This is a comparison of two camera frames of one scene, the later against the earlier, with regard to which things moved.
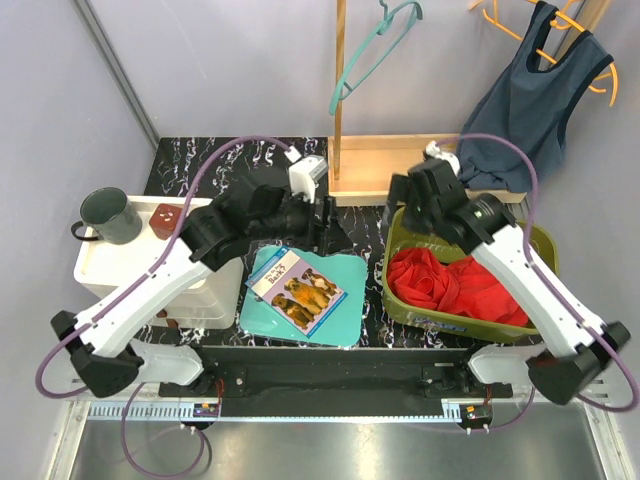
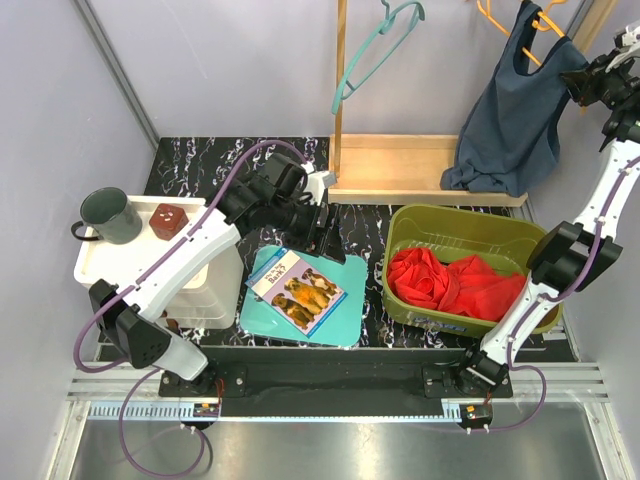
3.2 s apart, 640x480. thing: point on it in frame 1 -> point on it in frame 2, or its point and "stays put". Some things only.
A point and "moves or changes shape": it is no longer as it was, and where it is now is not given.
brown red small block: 164,219 stays put
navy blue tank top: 527,108 moves or changes shape
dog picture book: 297,290 stays put
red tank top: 461,284 stays put
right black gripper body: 401,189 -> 608,87
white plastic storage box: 213,302 stays put
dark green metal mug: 109,212 stays put
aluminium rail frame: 156,439 stays put
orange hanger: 563,22 -> 550,24
